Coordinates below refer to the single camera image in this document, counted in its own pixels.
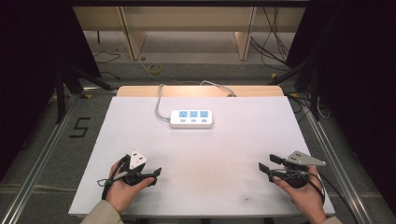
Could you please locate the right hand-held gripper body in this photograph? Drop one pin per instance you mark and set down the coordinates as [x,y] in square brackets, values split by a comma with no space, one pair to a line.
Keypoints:
[300,159]

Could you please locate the aluminium floor rail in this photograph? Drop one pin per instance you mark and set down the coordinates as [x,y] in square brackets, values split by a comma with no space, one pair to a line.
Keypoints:
[342,174]
[37,168]

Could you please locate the yellow tape roll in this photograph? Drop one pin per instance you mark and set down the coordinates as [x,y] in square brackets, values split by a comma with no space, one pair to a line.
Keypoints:
[154,68]

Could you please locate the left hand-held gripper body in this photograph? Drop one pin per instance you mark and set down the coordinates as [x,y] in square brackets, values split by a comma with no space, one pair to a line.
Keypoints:
[137,159]

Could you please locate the light wooden desk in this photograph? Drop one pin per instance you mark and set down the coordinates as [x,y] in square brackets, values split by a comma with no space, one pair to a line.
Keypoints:
[186,18]

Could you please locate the black curtain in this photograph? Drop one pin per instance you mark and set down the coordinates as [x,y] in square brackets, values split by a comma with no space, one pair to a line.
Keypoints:
[31,77]
[358,77]

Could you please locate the person's right hand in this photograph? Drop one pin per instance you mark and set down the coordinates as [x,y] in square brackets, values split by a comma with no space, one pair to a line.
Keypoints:
[306,197]

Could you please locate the white power strip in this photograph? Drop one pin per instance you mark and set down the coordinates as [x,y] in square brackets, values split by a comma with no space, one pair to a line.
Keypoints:
[191,123]

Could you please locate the person's left hand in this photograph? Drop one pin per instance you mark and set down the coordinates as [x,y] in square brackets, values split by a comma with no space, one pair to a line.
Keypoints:
[120,194]

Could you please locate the black metal stand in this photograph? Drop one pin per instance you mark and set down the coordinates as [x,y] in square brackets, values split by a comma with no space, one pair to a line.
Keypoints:
[315,102]
[60,99]

